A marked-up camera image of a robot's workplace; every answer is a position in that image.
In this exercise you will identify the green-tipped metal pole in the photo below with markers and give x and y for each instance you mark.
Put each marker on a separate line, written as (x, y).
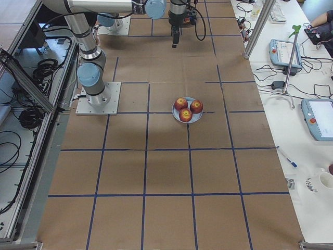
(296, 29)

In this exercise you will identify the blue white pen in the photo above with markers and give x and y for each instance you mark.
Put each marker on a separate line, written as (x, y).
(293, 163)

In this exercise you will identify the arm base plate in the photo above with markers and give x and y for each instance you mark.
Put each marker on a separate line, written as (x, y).
(105, 103)
(121, 27)

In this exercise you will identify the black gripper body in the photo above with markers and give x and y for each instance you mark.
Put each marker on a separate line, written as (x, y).
(175, 21)

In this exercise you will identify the blue teach pendant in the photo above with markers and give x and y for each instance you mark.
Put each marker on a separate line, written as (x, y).
(280, 53)
(318, 117)

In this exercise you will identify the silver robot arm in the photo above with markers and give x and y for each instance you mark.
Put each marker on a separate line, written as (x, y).
(90, 72)
(177, 13)

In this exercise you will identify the aluminium frame post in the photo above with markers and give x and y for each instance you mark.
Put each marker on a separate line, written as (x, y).
(261, 19)

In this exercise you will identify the red apple on plate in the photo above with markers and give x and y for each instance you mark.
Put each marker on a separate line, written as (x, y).
(196, 106)
(185, 115)
(180, 103)

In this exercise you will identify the white mug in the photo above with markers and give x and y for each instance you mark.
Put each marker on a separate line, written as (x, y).
(326, 179)

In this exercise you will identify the light blue plate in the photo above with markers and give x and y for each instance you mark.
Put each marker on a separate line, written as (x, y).
(195, 117)

